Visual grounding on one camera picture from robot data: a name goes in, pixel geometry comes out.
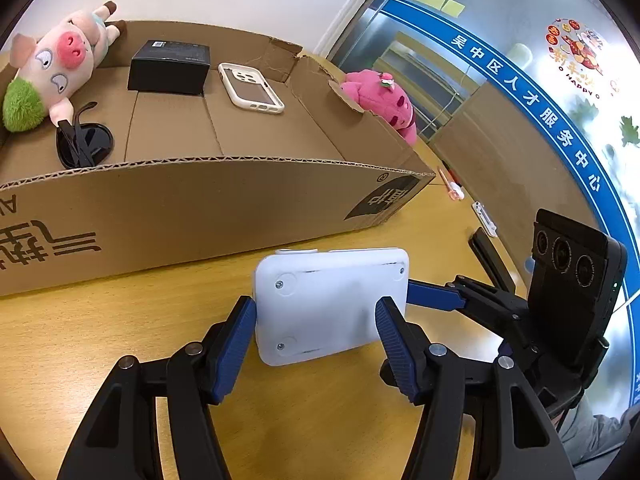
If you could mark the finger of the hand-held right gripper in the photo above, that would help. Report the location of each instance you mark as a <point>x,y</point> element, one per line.
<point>430,297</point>
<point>487,255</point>

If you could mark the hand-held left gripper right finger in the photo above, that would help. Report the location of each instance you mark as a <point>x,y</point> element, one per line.
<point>395,350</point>

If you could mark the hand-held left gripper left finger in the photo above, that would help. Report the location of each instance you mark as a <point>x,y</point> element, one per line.
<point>232,345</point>

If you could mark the white folding phone stand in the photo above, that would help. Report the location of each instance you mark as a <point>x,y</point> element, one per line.
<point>325,310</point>

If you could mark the brown cardboard box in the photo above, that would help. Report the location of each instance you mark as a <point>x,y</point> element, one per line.
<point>200,200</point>

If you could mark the black sunglasses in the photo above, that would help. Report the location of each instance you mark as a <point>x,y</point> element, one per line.
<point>92,142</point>

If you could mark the cream phone case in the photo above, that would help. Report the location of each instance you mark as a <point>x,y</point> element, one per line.
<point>235,77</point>

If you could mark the black charger box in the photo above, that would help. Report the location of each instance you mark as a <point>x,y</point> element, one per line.
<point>167,72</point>

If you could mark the pink and teal pig plush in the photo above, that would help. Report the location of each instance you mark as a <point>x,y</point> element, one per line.
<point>55,65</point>

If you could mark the person's right forearm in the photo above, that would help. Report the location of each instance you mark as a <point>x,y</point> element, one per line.
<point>600,430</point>

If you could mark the small white clip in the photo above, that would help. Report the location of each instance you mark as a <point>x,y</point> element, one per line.
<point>485,218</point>

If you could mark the pink pen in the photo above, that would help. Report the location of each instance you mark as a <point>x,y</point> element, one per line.
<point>452,189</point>

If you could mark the green leaf window sticker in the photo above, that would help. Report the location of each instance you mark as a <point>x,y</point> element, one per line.
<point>630,130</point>

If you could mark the blue window banner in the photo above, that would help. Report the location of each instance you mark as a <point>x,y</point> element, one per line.
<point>500,75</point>

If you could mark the pink plush toy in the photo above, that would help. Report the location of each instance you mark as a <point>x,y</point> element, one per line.
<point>380,95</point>

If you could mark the red festive window sticker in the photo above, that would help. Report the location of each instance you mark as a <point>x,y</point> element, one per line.
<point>575,42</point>

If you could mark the grey metal partition frame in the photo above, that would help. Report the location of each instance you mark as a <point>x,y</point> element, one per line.
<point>355,5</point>

